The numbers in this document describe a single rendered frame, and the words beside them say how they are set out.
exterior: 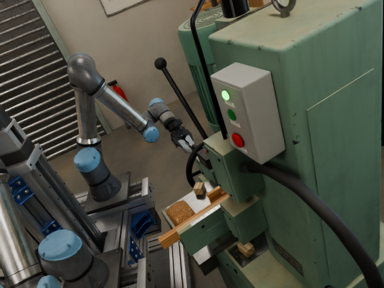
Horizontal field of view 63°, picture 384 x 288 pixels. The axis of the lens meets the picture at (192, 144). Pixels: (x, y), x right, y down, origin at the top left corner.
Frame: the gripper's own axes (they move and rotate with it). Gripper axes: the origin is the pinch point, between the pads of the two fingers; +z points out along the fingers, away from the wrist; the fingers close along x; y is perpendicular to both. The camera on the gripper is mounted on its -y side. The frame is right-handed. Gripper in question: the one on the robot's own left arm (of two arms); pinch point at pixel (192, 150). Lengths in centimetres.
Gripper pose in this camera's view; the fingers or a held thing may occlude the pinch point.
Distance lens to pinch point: 144.5
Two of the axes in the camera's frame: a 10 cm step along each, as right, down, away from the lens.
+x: -8.4, 4.8, -2.6
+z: 5.5, 7.2, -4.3
